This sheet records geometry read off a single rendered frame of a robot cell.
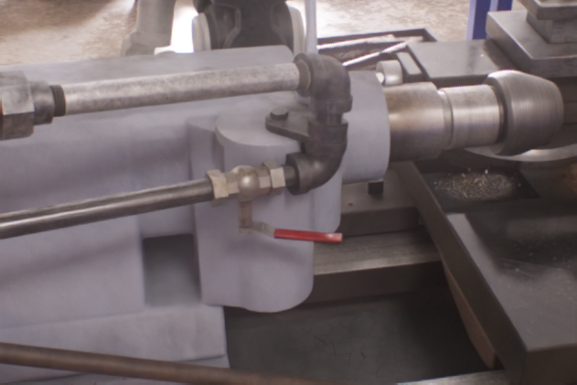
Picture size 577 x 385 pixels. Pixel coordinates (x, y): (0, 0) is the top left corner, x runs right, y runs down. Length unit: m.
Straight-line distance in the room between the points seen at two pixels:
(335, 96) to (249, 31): 0.71
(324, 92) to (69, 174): 0.24
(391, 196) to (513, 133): 0.32
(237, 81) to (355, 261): 0.53
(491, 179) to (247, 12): 0.48
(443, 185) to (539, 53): 0.21
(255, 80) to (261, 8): 0.74
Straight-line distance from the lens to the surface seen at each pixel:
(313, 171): 0.73
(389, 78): 1.19
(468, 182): 1.15
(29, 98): 0.61
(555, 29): 1.22
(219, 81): 0.66
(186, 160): 0.81
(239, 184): 0.71
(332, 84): 0.71
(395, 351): 1.19
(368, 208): 1.18
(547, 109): 0.94
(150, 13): 1.62
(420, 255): 1.17
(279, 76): 0.69
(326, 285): 1.14
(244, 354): 1.18
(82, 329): 0.85
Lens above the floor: 1.51
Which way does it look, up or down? 30 degrees down
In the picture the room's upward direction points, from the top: straight up
